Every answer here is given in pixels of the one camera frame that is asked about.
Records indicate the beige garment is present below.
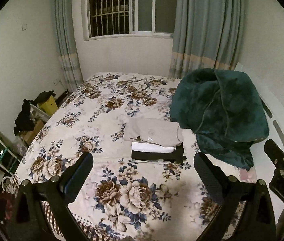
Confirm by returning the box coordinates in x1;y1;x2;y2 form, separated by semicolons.
123;118;183;147

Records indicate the black clothes pile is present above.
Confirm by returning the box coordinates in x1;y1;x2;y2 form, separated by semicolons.
13;90;57;136

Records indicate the dark red bag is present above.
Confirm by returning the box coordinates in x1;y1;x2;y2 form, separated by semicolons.
0;192;15;221

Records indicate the white headboard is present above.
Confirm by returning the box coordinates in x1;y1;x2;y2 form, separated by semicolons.
234;61;284;166

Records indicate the cardboard box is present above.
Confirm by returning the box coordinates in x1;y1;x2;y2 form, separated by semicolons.
20;120;44;145

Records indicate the floral bed sheet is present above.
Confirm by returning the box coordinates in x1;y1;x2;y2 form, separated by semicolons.
11;72;258;241

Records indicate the yellow box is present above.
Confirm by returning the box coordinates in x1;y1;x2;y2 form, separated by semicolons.
37;96;58;116

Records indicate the folded white garment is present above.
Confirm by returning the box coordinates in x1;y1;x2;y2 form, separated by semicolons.
131;142;176;153

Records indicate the folded black garment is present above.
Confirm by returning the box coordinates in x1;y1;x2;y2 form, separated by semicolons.
131;145;186;164

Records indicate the dark green plush blanket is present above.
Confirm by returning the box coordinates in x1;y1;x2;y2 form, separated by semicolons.
170;68;270;170

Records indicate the right blue curtain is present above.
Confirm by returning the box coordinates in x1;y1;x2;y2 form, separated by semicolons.
169;0;245;78

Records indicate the blue curtain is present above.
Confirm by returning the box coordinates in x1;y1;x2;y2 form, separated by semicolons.
169;0;245;78
52;0;83;92

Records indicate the barred window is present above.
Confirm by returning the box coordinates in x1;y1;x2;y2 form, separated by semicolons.
81;0;177;40

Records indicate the left blue curtain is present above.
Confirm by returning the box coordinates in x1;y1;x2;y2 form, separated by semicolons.
52;0;83;92

